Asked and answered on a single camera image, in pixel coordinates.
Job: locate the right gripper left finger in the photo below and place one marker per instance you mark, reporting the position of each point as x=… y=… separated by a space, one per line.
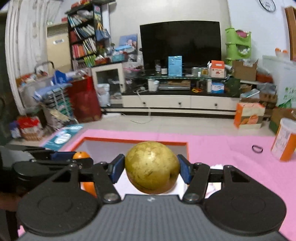
x=105 y=175

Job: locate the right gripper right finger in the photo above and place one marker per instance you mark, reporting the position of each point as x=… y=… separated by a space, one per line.
x=196 y=177

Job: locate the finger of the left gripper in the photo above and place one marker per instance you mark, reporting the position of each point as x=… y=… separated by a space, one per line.
x=54 y=158

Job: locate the large orange fruit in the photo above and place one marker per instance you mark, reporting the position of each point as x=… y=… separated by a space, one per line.
x=89 y=185

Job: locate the yellow-green pear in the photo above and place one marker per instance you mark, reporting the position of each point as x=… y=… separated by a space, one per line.
x=152 y=167

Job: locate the teal paperback book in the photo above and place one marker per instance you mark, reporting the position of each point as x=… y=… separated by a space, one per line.
x=62 y=136

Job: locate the pink floral tablecloth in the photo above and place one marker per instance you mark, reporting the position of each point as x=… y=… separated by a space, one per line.
x=250 y=196

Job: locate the red white carton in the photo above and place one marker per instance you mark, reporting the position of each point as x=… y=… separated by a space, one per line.
x=30 y=128

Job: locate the red gift bag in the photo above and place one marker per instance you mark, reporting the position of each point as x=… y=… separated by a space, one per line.
x=84 y=100

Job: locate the metal shopping trolley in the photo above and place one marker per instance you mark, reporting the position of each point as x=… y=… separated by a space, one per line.
x=45 y=91

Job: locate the white TV cabinet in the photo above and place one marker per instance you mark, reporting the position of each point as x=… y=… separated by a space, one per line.
x=181 y=104

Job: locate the orange fruit carton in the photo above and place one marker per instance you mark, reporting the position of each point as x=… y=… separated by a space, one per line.
x=249 y=115

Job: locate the orange white canister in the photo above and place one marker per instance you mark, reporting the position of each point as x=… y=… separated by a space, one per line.
x=283 y=146

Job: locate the white air conditioner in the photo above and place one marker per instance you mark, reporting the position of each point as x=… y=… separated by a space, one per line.
x=58 y=47

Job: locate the orange white snack box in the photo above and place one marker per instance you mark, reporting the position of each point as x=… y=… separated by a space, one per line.
x=217 y=69

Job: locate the white glass-door cabinet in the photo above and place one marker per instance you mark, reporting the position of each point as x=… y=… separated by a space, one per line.
x=109 y=82

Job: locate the brown cardboard box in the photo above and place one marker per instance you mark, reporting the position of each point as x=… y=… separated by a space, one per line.
x=245 y=70

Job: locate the blue paper package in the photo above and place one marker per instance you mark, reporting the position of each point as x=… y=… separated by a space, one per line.
x=175 y=65

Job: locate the black bookshelf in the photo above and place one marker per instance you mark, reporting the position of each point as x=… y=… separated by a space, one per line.
x=88 y=38

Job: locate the black television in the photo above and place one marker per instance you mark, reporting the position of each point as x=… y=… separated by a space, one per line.
x=198 y=42

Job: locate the green stacking bins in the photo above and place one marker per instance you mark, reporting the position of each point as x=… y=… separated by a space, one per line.
x=238 y=45

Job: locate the white mini fridge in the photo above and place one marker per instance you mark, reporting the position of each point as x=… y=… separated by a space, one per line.
x=284 y=77

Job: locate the wooden shelf unit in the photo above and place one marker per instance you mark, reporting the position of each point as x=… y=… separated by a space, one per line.
x=291 y=22

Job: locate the wall clock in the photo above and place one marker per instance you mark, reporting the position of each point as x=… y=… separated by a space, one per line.
x=268 y=5

